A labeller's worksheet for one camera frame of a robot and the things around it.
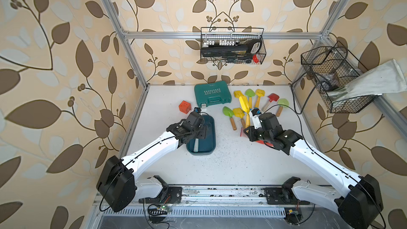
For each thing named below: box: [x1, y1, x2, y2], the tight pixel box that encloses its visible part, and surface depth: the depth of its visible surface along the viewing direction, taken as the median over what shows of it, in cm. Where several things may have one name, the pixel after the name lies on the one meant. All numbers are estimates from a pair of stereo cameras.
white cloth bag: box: [328, 58, 407, 102], surface depth 59 cm
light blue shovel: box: [193, 137, 199, 153], surface depth 89 cm
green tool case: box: [194, 80, 232, 109], surface depth 113 cm
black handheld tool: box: [200, 39, 263, 58], surface depth 84 cm
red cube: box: [178, 100, 192, 115], surface depth 106 cm
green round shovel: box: [222, 106, 237, 131], surface depth 104 cm
